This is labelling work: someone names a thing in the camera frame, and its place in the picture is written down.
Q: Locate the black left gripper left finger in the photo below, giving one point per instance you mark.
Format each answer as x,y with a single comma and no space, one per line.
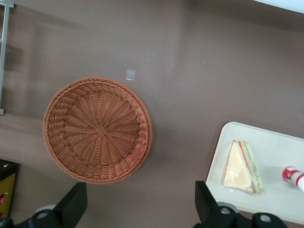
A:
71,204

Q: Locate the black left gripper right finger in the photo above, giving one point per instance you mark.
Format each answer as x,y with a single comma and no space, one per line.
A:
205,204

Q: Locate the triangle sandwich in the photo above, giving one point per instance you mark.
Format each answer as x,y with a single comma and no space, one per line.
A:
237,168

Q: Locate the round brown wicker basket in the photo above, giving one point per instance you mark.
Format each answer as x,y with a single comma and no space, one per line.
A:
95,133

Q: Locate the cream plastic tray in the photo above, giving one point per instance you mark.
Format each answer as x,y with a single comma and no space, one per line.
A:
273,147

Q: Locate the black oven with yellow panel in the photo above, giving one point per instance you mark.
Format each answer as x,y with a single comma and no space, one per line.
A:
8,187

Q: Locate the red white yogurt cup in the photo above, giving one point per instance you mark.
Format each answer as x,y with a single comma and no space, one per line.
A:
293,177

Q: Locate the clear tape piece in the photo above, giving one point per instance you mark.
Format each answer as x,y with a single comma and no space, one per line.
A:
130,74

